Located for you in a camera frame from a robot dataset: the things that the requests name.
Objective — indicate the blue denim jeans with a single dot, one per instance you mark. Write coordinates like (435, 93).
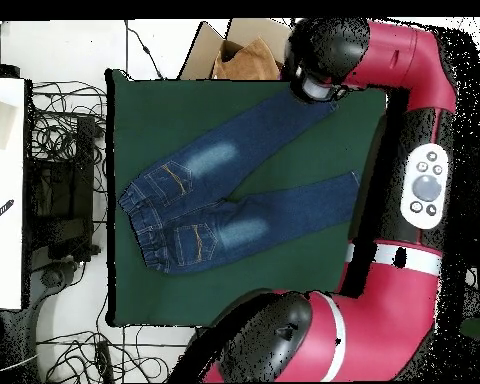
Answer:
(244, 224)

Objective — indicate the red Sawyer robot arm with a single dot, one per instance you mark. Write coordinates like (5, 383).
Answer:
(384, 328)

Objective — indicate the brown cardboard box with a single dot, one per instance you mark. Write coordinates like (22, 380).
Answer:
(200, 56)

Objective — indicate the dark green table cloth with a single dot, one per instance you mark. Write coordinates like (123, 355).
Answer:
(152, 300)

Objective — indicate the black power strip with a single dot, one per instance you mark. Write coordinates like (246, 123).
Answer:
(104, 360)

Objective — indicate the black threaded rod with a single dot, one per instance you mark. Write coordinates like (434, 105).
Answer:
(0, 213)

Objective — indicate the white table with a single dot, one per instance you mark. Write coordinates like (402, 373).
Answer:
(4, 260)

